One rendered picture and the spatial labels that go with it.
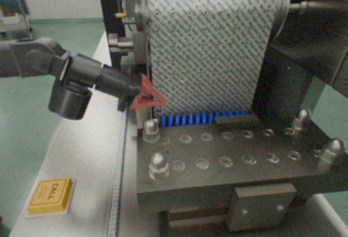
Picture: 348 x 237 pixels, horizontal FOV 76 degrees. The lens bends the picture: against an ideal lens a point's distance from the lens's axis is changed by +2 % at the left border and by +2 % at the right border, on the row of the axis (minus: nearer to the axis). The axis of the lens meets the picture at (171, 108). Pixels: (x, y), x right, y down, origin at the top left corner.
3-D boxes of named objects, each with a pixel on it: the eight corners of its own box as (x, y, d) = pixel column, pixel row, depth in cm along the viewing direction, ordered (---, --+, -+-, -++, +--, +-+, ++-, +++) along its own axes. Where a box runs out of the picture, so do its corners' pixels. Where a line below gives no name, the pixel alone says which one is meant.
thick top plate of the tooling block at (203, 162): (139, 148, 52) (137, 128, 48) (299, 134, 56) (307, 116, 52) (138, 214, 39) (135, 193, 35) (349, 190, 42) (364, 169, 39)
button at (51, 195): (41, 186, 51) (38, 179, 50) (73, 182, 52) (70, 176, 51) (29, 215, 46) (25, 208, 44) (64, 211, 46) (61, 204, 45)
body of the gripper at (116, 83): (125, 114, 44) (88, 102, 42) (127, 89, 53) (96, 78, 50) (138, 88, 41) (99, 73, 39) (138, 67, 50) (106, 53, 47)
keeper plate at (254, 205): (225, 221, 44) (234, 186, 37) (273, 215, 45) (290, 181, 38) (229, 234, 42) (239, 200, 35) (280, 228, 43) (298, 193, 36)
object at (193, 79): (154, 121, 53) (150, 47, 42) (248, 114, 55) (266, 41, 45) (154, 123, 53) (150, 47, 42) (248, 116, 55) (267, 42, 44)
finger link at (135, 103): (159, 120, 49) (120, 106, 46) (158, 102, 55) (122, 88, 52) (174, 96, 46) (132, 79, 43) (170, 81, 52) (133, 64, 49)
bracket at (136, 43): (130, 128, 68) (116, 27, 51) (151, 127, 69) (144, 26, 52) (129, 139, 64) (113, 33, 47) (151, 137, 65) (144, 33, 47)
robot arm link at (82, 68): (68, 53, 39) (74, 48, 44) (57, 87, 41) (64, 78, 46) (107, 68, 41) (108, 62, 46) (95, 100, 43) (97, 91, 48)
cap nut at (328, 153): (314, 151, 43) (323, 133, 40) (332, 149, 43) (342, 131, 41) (327, 165, 40) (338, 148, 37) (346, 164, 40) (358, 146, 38)
